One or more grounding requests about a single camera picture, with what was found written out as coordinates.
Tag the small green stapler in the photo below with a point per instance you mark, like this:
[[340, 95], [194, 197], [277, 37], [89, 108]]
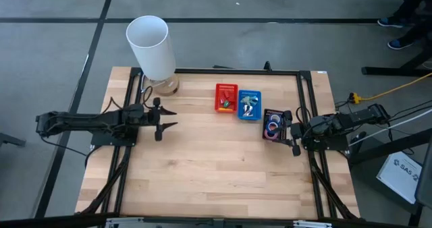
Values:
[[226, 104]]

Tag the blue plastic basket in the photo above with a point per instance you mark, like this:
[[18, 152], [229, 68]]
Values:
[[240, 117]]

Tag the black desk foot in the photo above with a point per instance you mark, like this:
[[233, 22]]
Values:
[[388, 148]]

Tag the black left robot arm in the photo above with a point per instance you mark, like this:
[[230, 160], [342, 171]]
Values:
[[77, 121]]

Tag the silver frame bracket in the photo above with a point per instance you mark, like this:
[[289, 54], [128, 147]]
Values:
[[125, 223], [312, 224]]

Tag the teal staple remover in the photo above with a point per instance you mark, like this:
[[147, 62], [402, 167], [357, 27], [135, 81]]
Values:
[[254, 100]]

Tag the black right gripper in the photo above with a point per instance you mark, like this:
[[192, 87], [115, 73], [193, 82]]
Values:
[[295, 132]]

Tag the beige wooden hanger piece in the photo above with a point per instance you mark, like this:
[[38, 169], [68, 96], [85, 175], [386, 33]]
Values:
[[245, 100]]

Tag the person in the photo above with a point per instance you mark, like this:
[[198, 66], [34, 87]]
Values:
[[398, 44]]

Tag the black plastic basket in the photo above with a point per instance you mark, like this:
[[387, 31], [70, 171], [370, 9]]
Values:
[[266, 111]]

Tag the red plastic basket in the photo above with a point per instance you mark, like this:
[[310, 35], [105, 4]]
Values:
[[219, 88]]

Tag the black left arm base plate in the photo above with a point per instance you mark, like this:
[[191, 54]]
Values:
[[111, 141]]

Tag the white printed cardboard box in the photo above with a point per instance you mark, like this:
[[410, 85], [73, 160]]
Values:
[[400, 177]]

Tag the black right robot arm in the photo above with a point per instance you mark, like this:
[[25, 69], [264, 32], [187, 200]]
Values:
[[354, 116]]

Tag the grey furniture foot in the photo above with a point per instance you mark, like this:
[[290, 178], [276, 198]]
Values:
[[11, 140]]

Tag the black desk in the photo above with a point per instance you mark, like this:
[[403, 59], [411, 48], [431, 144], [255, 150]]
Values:
[[398, 71]]

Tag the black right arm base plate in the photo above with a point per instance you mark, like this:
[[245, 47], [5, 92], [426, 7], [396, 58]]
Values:
[[337, 145]]

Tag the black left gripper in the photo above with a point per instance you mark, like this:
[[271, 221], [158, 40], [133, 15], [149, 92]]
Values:
[[156, 118]]

